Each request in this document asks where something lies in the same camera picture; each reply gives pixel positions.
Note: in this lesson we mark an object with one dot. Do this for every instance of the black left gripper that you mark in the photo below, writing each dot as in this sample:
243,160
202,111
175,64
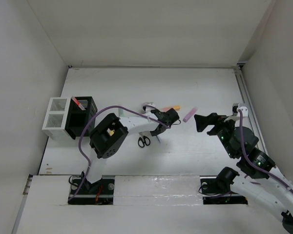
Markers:
153,133

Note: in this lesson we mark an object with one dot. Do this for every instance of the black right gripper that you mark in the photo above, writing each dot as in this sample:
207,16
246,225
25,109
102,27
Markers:
212,118

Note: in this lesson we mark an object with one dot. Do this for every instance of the black handled scissors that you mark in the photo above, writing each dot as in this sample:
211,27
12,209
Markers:
144,141

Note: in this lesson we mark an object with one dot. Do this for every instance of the orange highlighter pen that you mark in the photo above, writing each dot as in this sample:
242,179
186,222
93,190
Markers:
76,102

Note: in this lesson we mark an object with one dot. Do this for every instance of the red highlighter pen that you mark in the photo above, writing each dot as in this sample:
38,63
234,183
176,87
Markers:
82,107

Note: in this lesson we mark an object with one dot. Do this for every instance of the green highlighter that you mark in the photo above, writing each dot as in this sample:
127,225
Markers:
121,113

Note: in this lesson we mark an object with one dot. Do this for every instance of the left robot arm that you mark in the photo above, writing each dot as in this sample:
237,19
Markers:
108,136

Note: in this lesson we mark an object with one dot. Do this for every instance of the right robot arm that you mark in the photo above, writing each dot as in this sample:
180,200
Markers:
262,182

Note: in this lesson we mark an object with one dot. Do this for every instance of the orange yellow highlighter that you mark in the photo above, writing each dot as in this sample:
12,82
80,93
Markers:
175,107

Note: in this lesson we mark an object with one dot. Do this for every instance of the pink purple highlighter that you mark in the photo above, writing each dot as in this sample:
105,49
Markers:
190,114

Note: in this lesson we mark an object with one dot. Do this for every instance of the black slotted container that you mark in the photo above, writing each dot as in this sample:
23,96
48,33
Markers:
77,119

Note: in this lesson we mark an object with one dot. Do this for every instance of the white slotted container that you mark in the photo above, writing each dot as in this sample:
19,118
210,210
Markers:
56,118

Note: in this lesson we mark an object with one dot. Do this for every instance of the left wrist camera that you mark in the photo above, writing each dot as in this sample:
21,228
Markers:
148,106

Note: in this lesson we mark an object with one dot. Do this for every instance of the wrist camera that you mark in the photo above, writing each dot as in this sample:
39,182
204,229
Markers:
239,110
148,106

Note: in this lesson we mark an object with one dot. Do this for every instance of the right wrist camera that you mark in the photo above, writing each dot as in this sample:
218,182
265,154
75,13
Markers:
239,110

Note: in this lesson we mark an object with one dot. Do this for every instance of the aluminium rail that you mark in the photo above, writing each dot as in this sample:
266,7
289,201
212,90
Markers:
252,119

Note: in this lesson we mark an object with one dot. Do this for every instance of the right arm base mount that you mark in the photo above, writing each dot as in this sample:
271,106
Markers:
215,190

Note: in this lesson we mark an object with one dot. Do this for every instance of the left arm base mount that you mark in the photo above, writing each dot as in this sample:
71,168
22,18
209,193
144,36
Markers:
98,193

